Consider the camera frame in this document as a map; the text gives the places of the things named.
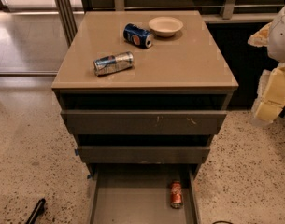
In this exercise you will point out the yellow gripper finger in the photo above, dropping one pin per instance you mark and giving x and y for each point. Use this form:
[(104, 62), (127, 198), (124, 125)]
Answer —
[(270, 99), (260, 38)]

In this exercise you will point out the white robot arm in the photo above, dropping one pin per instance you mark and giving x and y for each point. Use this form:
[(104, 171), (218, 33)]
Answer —
[(276, 45)]

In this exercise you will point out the blue pepsi can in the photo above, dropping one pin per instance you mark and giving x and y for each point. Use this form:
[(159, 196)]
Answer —
[(137, 36)]

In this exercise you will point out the grey drawer cabinet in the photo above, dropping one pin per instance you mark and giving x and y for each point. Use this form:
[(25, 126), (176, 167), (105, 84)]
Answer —
[(184, 72)]

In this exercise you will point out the silver blue crushed can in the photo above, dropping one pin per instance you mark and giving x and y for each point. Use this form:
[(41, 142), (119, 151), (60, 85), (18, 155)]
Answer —
[(113, 63)]

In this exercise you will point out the bottom open grey drawer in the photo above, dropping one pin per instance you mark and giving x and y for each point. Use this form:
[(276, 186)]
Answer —
[(140, 194)]

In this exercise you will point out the top grey drawer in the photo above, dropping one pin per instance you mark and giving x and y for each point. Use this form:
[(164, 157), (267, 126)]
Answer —
[(143, 122)]

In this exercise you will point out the middle grey drawer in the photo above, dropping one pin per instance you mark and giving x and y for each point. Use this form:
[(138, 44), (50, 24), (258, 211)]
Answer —
[(143, 155)]

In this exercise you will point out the white bowl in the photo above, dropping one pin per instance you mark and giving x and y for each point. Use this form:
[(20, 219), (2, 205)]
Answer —
[(165, 26)]

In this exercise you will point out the black object on floor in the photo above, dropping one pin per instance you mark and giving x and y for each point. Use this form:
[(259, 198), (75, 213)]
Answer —
[(38, 210)]

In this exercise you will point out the metal window frame post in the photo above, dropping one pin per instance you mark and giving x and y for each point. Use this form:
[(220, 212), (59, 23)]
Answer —
[(67, 20)]

